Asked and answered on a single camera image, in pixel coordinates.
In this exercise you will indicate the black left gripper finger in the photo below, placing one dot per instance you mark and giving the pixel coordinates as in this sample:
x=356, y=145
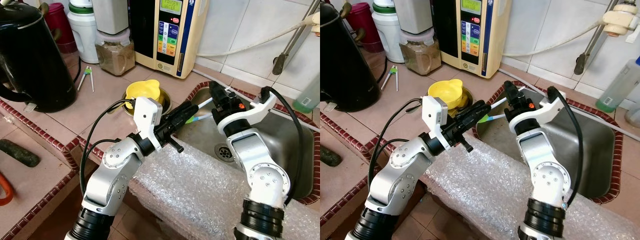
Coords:
x=477, y=122
x=479, y=109
x=186, y=110
x=184, y=123

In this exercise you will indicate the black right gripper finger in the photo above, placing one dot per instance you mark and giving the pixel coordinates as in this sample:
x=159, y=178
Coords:
x=511, y=91
x=229, y=91
x=523, y=91
x=216, y=92

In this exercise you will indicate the white blue plastic utensil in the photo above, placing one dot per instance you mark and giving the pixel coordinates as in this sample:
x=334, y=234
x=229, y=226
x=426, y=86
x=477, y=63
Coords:
x=206, y=101
x=496, y=101

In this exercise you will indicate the blue utensil green end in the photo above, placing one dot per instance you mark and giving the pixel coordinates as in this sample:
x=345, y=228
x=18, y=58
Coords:
x=202, y=117
x=495, y=118

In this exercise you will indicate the yellow plastic bowl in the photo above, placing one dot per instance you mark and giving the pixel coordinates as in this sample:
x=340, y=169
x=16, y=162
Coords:
x=447, y=92
x=142, y=92

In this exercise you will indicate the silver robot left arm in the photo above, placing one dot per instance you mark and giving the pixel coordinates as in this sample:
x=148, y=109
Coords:
x=395, y=180
x=105, y=180

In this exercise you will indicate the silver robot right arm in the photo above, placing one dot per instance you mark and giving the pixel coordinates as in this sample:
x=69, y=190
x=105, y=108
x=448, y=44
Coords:
x=547, y=175
x=260, y=175

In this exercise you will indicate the stainless steel bowl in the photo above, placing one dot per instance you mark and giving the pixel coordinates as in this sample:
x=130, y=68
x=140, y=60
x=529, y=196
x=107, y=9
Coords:
x=470, y=100
x=166, y=102

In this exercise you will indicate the cream water ioniser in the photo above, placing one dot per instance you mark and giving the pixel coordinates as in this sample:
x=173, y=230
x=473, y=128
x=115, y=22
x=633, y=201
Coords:
x=190, y=40
x=492, y=40

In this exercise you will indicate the clear bubble wrap sheet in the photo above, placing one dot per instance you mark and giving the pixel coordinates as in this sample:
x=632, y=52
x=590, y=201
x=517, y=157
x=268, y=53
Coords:
x=200, y=190
x=500, y=195

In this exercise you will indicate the stainless steel sink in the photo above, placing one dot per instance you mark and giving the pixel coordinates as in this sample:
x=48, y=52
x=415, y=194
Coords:
x=285, y=145
x=585, y=150

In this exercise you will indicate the metal faucet spout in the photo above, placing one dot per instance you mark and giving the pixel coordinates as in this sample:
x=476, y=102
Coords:
x=290, y=45
x=589, y=45

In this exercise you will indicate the green dish soap bottle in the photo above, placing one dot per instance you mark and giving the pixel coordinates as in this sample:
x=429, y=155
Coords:
x=306, y=97
x=617, y=87

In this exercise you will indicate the jar of brown powder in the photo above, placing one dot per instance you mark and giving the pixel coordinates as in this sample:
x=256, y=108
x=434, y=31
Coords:
x=421, y=57
x=115, y=57

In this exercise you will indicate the white tongs green hinge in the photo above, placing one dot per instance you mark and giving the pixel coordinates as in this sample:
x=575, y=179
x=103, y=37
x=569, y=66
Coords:
x=392, y=71
x=88, y=71

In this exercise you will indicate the white faucet filter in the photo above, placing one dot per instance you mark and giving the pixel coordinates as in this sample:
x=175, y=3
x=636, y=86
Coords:
x=620, y=20
x=316, y=24

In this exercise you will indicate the dark green oblong object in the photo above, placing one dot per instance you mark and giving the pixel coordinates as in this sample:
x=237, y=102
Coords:
x=330, y=156
x=20, y=152

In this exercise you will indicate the clear plastic container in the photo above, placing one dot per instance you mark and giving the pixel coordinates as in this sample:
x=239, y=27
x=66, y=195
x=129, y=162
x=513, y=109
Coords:
x=633, y=116

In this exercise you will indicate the white plastic canister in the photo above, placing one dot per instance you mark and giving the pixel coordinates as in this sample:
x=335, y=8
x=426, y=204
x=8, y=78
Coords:
x=412, y=15
x=110, y=15

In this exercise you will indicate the white bottle green cap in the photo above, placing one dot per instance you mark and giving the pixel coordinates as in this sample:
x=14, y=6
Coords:
x=82, y=35
x=387, y=35

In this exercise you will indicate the black electric kettle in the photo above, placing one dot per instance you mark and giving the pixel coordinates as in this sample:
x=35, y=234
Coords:
x=345, y=60
x=30, y=60

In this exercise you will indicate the maroon plastic mug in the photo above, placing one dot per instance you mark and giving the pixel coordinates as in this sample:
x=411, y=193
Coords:
x=364, y=25
x=60, y=25

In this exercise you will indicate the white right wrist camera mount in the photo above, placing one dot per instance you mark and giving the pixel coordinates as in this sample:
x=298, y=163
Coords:
x=542, y=112
x=250, y=114

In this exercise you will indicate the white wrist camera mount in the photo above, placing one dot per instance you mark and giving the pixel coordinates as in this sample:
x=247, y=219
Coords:
x=250, y=114
x=435, y=112
x=147, y=112
x=542, y=112

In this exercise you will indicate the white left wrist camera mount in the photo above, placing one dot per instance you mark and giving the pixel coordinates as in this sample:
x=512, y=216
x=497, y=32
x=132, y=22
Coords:
x=435, y=112
x=147, y=112

